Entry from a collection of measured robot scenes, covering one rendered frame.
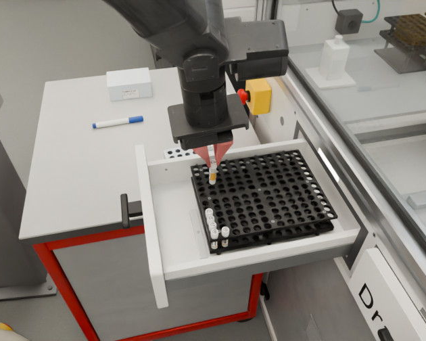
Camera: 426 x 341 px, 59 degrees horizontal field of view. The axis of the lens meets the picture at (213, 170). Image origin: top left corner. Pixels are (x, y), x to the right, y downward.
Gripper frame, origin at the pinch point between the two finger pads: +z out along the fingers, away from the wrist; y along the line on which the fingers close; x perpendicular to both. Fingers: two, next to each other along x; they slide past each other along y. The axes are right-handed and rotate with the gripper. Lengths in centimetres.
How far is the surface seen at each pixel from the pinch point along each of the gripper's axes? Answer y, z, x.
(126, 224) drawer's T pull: -15.5, 8.4, -2.2
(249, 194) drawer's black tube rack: 5.9, 11.8, 1.0
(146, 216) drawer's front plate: -11.9, 7.1, -2.5
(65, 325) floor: -60, 97, 23
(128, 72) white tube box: -15, 22, 63
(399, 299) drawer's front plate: 20.1, 9.0, -23.2
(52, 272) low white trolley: -40, 38, 10
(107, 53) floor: -46, 110, 235
